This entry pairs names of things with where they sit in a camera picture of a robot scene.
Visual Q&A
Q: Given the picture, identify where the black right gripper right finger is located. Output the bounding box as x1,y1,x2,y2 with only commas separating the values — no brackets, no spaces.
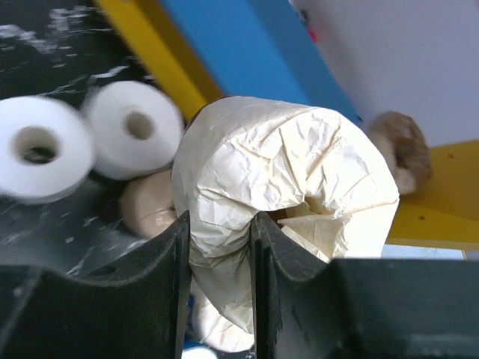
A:
249,212,478,358

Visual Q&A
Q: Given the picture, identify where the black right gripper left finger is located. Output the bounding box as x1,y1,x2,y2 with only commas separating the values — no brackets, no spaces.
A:
1,214,191,358

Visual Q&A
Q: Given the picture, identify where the cream roll front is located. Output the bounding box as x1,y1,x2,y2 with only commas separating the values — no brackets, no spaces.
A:
171,96,399,352

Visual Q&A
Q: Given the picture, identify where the brown roll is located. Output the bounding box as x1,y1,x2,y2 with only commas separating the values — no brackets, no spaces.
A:
120,170,177,239
366,111,433,195

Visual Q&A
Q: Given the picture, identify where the yellow shelf with coloured boards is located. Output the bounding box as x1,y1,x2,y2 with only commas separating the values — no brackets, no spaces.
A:
99,1,478,259

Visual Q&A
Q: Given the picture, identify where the blue wrapped white roll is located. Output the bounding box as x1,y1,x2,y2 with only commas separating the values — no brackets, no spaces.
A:
181,292,218,359

